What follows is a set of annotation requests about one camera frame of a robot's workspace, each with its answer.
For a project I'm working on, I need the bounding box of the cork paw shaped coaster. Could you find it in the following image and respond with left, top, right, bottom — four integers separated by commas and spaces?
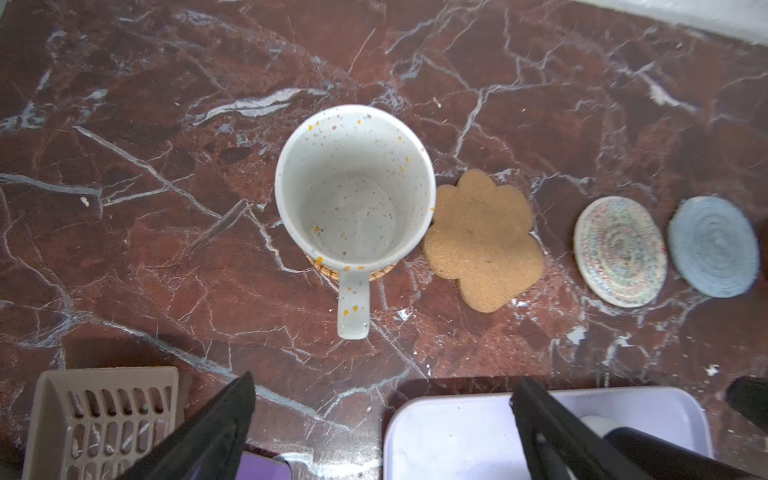
423, 169, 544, 313

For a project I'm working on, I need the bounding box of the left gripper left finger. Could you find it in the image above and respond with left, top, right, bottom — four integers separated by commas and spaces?
120, 372, 255, 479

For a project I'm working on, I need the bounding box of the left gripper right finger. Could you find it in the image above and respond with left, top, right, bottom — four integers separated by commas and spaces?
511, 377, 648, 479

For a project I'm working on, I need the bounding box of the grey blue round coaster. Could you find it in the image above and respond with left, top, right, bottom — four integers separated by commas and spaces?
667, 196, 760, 298

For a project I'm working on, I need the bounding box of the beige slotted plastic basket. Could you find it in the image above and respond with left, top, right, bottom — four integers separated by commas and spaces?
22, 366, 182, 479

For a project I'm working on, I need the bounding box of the lavender plastic tray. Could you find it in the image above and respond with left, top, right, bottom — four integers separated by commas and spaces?
383, 386, 714, 479

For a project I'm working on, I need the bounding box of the purple object on table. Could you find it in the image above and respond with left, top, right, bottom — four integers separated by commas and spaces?
235, 452, 292, 480

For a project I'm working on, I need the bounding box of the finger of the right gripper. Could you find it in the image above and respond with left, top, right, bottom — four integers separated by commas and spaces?
725, 376, 768, 433

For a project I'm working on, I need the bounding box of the multicolour woven round coaster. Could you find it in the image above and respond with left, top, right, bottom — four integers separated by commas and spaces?
573, 196, 668, 308

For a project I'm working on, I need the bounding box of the white speckled mug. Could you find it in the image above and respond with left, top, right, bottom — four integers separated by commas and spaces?
274, 105, 436, 340

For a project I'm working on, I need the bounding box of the round woven rattan coaster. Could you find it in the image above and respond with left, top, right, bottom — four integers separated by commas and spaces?
305, 254, 395, 282

